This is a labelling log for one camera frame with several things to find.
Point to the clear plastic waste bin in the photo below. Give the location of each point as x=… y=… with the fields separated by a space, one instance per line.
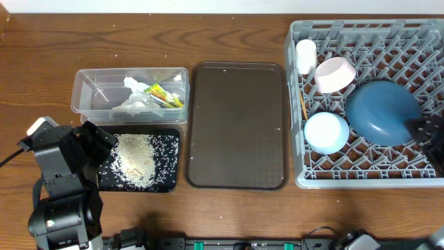
x=97 y=91

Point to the large blue plate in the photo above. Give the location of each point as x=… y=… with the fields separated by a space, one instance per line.
x=378 y=110

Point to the brown serving tray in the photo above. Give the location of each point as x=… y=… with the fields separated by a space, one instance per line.
x=238 y=127

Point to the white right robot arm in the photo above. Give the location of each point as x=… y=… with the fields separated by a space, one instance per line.
x=362 y=240

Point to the white rice leftovers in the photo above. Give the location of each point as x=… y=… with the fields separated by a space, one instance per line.
x=135 y=159

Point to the black plastic tray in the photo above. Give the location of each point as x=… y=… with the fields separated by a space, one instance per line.
x=166 y=173

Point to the wooden chopstick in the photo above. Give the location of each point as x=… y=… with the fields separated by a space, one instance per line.
x=304 y=110

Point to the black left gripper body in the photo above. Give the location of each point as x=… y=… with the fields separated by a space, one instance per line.
x=92 y=154

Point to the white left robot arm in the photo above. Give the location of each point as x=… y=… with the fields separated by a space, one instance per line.
x=66 y=201

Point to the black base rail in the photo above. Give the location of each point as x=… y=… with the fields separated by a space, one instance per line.
x=180 y=243

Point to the white cup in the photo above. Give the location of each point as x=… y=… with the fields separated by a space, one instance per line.
x=306 y=56

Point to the grey dishwasher rack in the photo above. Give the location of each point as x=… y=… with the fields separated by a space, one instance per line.
x=406 y=51

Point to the light blue bowl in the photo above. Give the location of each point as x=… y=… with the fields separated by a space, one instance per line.
x=326 y=132

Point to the yellow green snack wrapper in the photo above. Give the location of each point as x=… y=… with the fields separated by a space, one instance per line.
x=166 y=98

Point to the white napkin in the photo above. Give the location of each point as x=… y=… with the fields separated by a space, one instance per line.
x=138 y=101

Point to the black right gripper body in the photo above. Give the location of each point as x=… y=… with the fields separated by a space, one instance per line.
x=437 y=148

